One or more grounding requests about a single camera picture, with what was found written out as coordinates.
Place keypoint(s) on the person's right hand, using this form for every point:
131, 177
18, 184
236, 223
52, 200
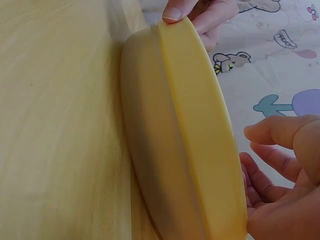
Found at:
287, 200

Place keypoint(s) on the person's left hand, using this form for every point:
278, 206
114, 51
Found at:
212, 15

